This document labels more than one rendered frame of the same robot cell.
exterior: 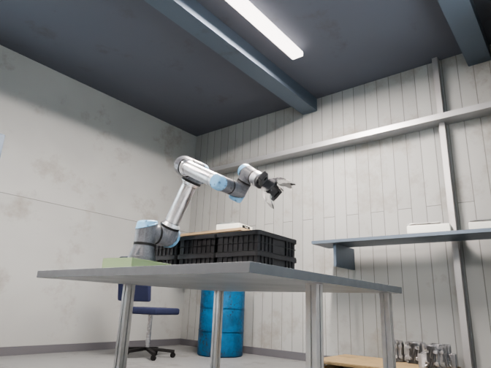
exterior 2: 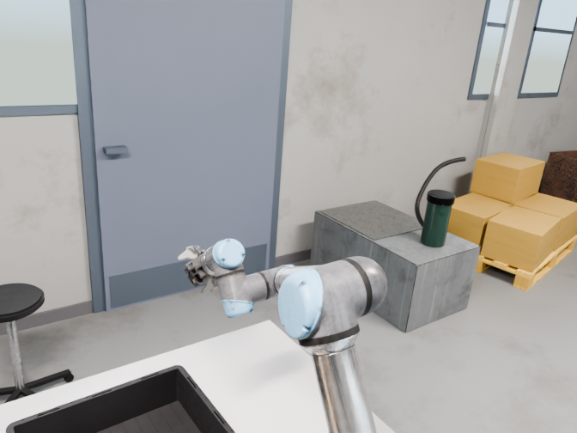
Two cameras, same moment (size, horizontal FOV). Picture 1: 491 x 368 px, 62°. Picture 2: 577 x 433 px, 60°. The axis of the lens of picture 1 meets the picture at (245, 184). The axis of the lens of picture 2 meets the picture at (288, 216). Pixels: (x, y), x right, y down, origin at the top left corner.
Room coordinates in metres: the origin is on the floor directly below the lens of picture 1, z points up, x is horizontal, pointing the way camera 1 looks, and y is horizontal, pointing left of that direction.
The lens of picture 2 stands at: (3.04, 0.42, 1.75)
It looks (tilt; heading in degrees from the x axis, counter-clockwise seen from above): 21 degrees down; 194
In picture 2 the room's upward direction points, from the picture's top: 4 degrees clockwise
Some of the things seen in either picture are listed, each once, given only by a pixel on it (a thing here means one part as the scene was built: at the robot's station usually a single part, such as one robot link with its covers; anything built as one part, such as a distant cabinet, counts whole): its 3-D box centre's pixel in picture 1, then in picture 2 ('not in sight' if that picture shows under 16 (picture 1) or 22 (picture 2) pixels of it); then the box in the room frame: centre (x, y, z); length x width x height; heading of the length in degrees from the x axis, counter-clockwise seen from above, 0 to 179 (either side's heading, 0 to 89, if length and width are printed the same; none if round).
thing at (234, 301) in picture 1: (221, 318); not in sight; (4.96, 0.21, 0.39); 0.53 x 0.52 x 0.79; 141
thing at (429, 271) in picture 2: not in sight; (402, 223); (-0.39, 0.38, 0.49); 1.00 x 0.80 x 0.98; 51
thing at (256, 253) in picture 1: (256, 266); not in sight; (2.33, -0.08, 0.76); 0.40 x 0.30 x 0.12; 142
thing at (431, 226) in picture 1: (430, 230); not in sight; (3.55, -1.66, 1.25); 0.38 x 0.36 x 0.09; 51
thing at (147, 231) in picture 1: (147, 231); not in sight; (2.26, 0.54, 0.92); 0.13 x 0.12 x 0.14; 139
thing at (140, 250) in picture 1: (142, 252); not in sight; (2.26, 0.55, 0.81); 0.15 x 0.15 x 0.10
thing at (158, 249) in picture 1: (183, 252); not in sight; (2.70, 0.39, 0.87); 0.40 x 0.30 x 0.11; 142
